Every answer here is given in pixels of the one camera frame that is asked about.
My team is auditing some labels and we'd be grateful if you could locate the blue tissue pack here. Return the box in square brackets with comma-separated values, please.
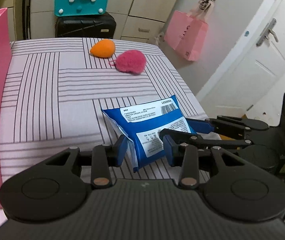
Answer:
[102, 95, 195, 172]

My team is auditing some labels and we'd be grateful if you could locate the orange sponge egg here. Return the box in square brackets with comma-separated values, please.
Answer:
[90, 39, 115, 59]

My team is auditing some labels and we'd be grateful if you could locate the striped pink bed sheet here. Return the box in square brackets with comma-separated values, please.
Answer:
[0, 38, 206, 215]

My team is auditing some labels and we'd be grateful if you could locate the pink fluffy puff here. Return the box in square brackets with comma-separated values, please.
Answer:
[109, 50, 146, 75]

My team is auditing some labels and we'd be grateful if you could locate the pink paper bag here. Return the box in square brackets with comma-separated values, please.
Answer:
[164, 0, 214, 61]

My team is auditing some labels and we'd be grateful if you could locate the black suitcase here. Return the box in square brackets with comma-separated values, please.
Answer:
[55, 12, 116, 38]

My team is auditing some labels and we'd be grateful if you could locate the beige wardrobe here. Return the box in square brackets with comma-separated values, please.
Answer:
[31, 0, 176, 42]

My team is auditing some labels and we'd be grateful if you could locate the black clothes rack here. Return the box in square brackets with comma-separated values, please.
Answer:
[22, 0, 31, 40]

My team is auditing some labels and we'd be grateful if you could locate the silver door handle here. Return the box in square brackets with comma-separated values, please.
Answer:
[256, 18, 279, 47]

